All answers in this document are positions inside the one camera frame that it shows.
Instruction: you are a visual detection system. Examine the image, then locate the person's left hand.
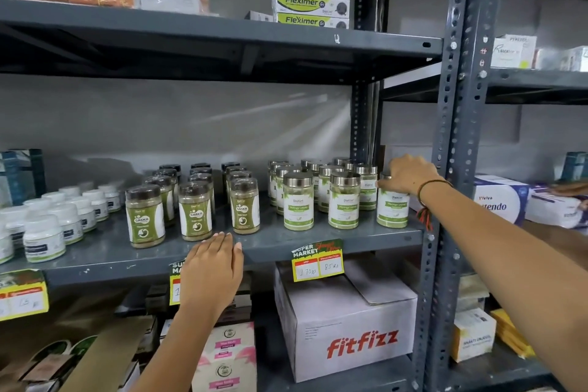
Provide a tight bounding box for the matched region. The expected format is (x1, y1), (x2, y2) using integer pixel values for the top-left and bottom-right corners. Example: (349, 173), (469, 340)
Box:
(178, 232), (244, 315)

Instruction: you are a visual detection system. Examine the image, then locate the person's right hand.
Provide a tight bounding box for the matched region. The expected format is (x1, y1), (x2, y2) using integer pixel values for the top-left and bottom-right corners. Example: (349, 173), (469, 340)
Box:
(377, 154), (446, 198)

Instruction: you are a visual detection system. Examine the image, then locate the silver lid green label jar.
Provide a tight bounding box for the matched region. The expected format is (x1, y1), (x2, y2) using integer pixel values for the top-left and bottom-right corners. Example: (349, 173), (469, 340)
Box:
(377, 173), (410, 229)

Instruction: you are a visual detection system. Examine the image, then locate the person's left forearm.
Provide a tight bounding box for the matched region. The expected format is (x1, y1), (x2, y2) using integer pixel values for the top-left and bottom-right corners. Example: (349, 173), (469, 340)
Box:
(132, 303), (222, 392)

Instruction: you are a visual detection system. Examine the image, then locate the person's right forearm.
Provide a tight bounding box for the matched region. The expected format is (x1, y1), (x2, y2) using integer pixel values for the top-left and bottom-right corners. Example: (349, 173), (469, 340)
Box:
(419, 180), (588, 278)

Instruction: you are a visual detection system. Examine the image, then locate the stack of dark boxes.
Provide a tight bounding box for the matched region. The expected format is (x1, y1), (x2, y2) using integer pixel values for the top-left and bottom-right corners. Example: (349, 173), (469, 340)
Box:
(146, 271), (254, 329)

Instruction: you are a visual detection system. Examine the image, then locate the group of brown lid powder jars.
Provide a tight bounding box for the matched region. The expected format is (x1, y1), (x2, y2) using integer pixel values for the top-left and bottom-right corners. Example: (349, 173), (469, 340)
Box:
(124, 162), (262, 249)

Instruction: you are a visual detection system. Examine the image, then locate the yellow red price tag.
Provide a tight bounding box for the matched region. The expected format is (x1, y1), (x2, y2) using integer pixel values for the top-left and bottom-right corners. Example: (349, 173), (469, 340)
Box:
(0, 269), (50, 322)
(168, 260), (194, 306)
(291, 239), (345, 283)

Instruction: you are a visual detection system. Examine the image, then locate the group of silver lid jars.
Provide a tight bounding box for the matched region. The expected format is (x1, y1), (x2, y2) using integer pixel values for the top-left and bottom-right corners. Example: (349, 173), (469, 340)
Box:
(268, 157), (380, 231)

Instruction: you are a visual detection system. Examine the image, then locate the pink white box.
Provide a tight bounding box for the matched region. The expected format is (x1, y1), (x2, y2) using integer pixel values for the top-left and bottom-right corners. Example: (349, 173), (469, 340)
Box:
(202, 321), (257, 368)
(190, 359), (258, 392)

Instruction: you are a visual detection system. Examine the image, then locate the white blue glove box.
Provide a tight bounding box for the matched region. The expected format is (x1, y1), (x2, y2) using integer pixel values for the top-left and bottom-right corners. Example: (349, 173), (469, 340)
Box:
(472, 174), (530, 226)

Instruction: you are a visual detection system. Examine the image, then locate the white carton with red print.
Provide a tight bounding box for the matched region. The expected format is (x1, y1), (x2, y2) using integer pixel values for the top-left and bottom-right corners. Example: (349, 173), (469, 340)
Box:
(274, 258), (419, 383)

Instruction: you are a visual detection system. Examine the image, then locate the plain white box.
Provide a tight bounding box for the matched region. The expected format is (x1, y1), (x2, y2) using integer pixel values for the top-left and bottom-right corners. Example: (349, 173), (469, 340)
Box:
(458, 273), (490, 312)

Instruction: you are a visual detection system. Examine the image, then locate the brown cardboard flap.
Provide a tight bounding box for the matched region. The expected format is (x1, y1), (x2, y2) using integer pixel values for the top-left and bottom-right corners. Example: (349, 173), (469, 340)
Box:
(59, 315), (158, 392)

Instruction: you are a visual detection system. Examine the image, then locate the white yellow box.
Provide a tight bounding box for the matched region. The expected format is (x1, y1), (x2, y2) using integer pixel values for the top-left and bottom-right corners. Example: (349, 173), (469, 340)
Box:
(452, 307), (497, 363)

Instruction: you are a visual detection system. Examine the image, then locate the grey metal shelving rack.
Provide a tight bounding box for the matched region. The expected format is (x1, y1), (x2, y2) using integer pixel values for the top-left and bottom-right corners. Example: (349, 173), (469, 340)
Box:
(380, 0), (588, 392)
(0, 0), (481, 392)

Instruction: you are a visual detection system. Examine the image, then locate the white medicine box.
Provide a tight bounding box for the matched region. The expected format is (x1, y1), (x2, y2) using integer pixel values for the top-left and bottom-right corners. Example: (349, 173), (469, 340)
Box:
(491, 34), (537, 69)

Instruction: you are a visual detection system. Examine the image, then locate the green white carton box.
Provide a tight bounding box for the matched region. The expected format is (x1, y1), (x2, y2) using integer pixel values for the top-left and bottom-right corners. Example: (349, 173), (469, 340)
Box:
(275, 0), (351, 18)
(277, 12), (350, 30)

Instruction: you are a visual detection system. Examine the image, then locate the group of white pill bottles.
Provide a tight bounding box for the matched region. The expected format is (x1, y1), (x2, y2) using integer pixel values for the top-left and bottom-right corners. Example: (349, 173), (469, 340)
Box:
(0, 182), (123, 265)

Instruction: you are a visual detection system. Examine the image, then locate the stack of yellow packets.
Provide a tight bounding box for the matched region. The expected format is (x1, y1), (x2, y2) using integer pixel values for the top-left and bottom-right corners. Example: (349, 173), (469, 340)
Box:
(489, 308), (536, 359)

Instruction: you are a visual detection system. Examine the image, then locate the row of white boxes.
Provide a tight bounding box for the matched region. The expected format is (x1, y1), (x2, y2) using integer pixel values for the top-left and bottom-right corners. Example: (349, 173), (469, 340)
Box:
(535, 46), (588, 72)

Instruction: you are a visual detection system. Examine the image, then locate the pile of green brown packets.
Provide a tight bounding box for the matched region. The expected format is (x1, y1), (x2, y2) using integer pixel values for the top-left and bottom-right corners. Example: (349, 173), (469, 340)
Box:
(0, 337), (141, 392)

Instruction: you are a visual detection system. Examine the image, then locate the blue teal box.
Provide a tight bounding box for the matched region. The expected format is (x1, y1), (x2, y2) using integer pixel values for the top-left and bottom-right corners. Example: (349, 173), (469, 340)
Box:
(0, 149), (46, 209)

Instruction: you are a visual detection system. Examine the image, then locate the dark thread bracelet red tassel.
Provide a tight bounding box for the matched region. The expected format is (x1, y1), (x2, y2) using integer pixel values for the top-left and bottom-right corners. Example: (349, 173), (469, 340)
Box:
(416, 179), (454, 232)

